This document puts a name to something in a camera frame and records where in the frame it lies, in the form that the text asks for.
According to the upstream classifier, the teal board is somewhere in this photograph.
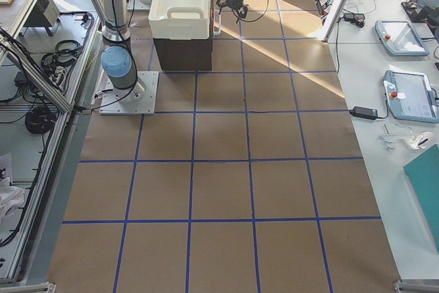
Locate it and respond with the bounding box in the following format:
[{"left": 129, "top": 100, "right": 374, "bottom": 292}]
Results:
[{"left": 403, "top": 144, "right": 438, "bottom": 245}]

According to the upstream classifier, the teach pendant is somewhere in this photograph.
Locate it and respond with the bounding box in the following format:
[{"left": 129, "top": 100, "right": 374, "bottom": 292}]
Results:
[
  {"left": 375, "top": 20, "right": 429, "bottom": 56},
  {"left": 383, "top": 70, "right": 438, "bottom": 124}
]

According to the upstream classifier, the white plastic tray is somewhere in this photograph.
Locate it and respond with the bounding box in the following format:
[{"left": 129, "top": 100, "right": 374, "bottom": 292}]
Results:
[{"left": 148, "top": 0, "right": 211, "bottom": 40}]

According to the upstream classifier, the lower teach pendant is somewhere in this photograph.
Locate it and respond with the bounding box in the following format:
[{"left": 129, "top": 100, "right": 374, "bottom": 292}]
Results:
[{"left": 383, "top": 70, "right": 438, "bottom": 124}]

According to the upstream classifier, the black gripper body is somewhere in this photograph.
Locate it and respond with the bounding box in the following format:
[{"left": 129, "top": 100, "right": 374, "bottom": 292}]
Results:
[{"left": 216, "top": 0, "right": 248, "bottom": 19}]

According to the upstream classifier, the grey electronics box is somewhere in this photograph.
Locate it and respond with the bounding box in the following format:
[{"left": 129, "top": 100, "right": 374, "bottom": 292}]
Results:
[{"left": 23, "top": 0, "right": 60, "bottom": 36}]

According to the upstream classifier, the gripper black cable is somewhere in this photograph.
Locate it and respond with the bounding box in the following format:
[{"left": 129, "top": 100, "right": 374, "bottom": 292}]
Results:
[{"left": 239, "top": 0, "right": 270, "bottom": 26}]

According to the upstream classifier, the black power adapter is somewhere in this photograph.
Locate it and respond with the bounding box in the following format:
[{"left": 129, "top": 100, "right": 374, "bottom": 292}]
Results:
[{"left": 349, "top": 106, "right": 379, "bottom": 120}]

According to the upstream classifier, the white drawer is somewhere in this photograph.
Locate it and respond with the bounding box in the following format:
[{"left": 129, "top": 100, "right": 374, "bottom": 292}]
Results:
[{"left": 213, "top": 9, "right": 222, "bottom": 36}]

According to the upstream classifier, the coiled black cable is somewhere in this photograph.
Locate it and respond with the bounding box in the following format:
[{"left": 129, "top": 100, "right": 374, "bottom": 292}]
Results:
[{"left": 24, "top": 105, "right": 56, "bottom": 135}]

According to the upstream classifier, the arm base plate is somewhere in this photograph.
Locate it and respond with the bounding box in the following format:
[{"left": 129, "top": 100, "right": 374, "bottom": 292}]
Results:
[{"left": 98, "top": 71, "right": 159, "bottom": 115}]

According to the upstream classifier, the dark wooden drawer cabinet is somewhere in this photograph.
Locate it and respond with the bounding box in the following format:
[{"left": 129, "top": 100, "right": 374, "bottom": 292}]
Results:
[{"left": 154, "top": 38, "right": 213, "bottom": 71}]

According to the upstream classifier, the upper teach pendant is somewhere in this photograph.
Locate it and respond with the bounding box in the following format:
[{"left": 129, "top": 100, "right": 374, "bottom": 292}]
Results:
[{"left": 375, "top": 20, "right": 429, "bottom": 56}]

